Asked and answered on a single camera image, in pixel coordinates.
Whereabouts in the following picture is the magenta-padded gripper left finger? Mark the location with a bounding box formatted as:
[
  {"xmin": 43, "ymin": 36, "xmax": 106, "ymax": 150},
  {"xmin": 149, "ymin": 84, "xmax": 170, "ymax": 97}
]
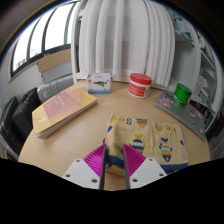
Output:
[{"xmin": 62, "ymin": 143, "xmax": 109, "ymax": 191}]

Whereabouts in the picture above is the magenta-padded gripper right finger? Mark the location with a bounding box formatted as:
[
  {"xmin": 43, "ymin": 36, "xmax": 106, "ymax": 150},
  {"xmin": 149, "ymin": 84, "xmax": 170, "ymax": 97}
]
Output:
[{"xmin": 121, "ymin": 143, "xmax": 168, "ymax": 190}]

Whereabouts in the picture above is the yellow patterned towel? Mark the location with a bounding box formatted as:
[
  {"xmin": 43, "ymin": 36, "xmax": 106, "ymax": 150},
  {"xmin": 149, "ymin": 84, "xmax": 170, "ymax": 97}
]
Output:
[{"xmin": 104, "ymin": 113, "xmax": 190, "ymax": 177}]

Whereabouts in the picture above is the grey laptop with stickers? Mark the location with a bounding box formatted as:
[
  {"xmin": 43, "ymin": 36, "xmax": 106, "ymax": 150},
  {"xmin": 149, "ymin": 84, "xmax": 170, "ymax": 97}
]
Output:
[{"xmin": 153, "ymin": 89, "xmax": 208, "ymax": 141}]

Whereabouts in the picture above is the yellow and orange book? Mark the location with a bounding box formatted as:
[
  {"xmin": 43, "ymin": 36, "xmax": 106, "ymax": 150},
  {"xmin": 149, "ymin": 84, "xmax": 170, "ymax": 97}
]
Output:
[{"xmin": 31, "ymin": 84, "xmax": 98, "ymax": 140}]

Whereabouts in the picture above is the white jar with red lid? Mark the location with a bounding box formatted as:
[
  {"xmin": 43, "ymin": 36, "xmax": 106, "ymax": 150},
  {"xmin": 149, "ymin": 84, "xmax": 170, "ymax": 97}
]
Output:
[{"xmin": 127, "ymin": 72, "xmax": 153, "ymax": 99}]

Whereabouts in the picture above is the green jar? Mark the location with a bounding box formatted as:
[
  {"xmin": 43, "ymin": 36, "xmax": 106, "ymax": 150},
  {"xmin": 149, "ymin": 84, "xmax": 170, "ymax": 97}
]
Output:
[{"xmin": 172, "ymin": 82, "xmax": 193, "ymax": 108}]

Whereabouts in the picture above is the black bag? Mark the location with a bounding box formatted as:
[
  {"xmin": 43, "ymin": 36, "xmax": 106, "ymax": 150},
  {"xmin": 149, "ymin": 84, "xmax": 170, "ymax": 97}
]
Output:
[{"xmin": 0, "ymin": 87, "xmax": 43, "ymax": 158}]

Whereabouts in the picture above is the small white and blue box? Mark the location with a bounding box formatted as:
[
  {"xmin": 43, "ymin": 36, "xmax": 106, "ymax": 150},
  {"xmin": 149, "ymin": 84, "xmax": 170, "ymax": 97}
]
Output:
[{"xmin": 86, "ymin": 72, "xmax": 112, "ymax": 95}]

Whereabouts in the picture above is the white radiator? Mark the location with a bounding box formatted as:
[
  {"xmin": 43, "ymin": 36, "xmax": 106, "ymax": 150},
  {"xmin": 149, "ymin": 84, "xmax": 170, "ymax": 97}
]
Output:
[{"xmin": 36, "ymin": 73, "xmax": 76, "ymax": 104}]

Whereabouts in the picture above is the cardboard box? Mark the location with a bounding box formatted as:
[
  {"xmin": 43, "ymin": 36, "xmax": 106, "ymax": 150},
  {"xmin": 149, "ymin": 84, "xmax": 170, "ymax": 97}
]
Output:
[{"xmin": 36, "ymin": 48, "xmax": 73, "ymax": 73}]

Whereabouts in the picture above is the white shelf unit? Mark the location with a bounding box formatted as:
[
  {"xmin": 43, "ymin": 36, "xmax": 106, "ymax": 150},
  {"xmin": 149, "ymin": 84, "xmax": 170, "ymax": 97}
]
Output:
[{"xmin": 166, "ymin": 6, "xmax": 224, "ymax": 134}]

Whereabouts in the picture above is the white curtain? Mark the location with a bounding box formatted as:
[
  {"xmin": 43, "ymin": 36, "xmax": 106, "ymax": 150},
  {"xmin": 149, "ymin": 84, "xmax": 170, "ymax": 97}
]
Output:
[{"xmin": 71, "ymin": 0, "xmax": 177, "ymax": 88}]

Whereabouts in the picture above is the black-framed window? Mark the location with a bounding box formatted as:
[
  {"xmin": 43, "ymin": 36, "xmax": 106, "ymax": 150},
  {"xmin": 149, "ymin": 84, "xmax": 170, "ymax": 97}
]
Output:
[{"xmin": 9, "ymin": 1, "xmax": 81, "ymax": 79}]

